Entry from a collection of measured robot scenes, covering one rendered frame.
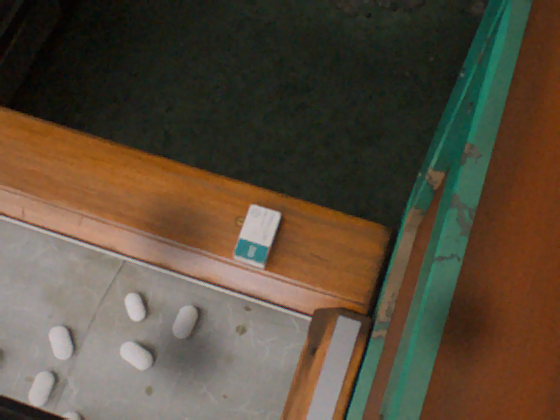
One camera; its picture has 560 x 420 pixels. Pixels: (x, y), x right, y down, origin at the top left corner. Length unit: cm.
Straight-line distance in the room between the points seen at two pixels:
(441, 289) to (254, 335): 54
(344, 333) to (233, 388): 17
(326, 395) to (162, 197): 30
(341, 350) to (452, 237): 41
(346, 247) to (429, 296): 53
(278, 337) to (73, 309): 23
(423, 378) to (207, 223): 57
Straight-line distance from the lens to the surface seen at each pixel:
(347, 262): 87
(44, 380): 89
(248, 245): 86
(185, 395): 88
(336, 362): 75
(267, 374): 88
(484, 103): 39
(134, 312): 88
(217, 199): 89
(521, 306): 21
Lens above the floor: 161
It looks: 72 degrees down
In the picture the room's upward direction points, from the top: 2 degrees counter-clockwise
